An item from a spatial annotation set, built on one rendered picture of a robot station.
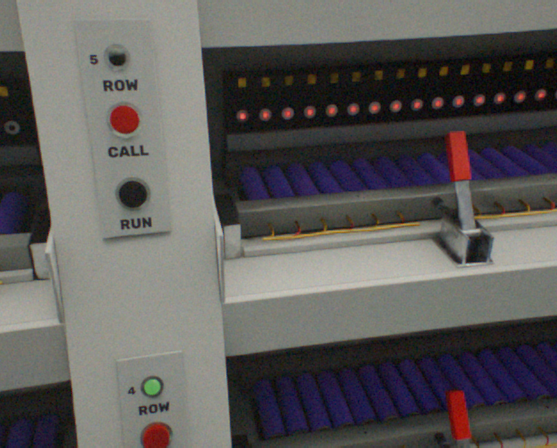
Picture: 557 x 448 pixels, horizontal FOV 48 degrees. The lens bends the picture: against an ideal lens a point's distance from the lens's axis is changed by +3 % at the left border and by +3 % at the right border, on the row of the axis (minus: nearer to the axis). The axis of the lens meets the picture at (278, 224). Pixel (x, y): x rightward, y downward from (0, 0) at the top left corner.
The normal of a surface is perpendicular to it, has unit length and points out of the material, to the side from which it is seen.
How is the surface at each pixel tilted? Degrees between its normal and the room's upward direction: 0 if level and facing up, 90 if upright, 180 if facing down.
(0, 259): 107
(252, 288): 17
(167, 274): 90
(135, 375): 90
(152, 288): 90
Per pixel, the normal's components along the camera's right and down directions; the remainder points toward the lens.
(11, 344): 0.21, 0.48
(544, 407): 0.01, -0.88
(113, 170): 0.20, 0.19
